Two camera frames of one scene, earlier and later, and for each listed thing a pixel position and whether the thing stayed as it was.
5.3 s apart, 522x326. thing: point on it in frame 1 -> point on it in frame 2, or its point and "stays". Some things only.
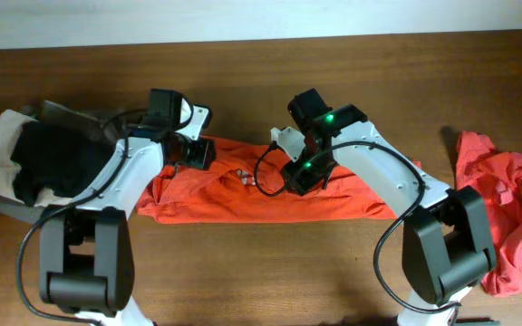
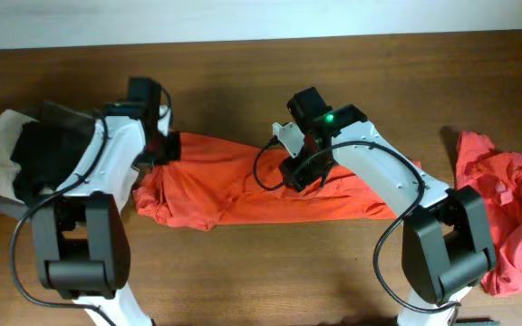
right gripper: [302, 177] stays
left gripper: [196, 153] -> [170, 146]
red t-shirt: [517, 190] stays
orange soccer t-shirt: [228, 188] stays
